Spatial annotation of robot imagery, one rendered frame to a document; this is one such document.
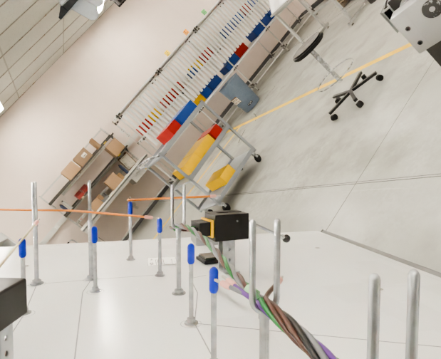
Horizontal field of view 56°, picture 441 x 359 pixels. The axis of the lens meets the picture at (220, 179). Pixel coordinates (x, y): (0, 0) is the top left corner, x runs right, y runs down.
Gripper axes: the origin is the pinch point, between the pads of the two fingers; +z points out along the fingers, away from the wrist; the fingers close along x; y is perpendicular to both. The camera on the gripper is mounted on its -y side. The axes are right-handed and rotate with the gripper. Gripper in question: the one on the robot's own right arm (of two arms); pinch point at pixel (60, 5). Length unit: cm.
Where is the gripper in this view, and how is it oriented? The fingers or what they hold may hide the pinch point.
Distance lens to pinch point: 86.4
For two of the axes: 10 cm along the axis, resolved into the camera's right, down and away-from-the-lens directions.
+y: 7.0, 6.2, 3.4
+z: -6.0, 7.8, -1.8
